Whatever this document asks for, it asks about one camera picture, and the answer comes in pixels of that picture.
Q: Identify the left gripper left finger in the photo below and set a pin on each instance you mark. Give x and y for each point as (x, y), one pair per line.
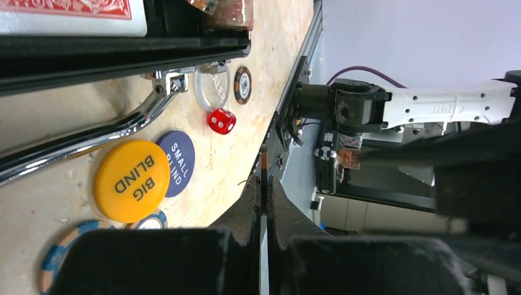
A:
(222, 258)

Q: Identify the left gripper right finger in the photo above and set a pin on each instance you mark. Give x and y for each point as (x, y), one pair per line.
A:
(304, 259)

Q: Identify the black poker set case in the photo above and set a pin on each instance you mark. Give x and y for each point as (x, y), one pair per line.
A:
(179, 40)

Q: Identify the red playing card deck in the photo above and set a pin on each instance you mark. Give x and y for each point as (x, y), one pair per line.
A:
(114, 18)

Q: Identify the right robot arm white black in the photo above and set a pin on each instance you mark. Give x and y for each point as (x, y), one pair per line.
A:
(353, 107)

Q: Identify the grey poker chip upper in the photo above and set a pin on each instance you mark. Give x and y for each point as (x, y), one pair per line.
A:
(156, 220)

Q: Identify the grey poker chip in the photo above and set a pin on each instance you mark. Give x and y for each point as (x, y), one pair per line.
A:
(156, 220)
(55, 256)

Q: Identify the blue small blind button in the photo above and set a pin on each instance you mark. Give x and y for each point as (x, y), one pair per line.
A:
(180, 152)

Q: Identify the yellow big blind button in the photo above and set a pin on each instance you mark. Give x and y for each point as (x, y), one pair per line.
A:
(131, 181)

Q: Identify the red die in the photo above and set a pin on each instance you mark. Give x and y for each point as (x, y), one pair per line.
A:
(221, 121)

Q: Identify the grey poker chip lower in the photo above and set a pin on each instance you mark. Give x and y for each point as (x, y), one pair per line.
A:
(55, 256)

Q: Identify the brown poker chip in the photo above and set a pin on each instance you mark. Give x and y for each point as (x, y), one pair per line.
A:
(242, 85)

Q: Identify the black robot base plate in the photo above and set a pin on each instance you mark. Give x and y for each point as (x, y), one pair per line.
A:
(282, 131)

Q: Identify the aluminium frame rail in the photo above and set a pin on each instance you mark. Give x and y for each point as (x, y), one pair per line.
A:
(311, 40)

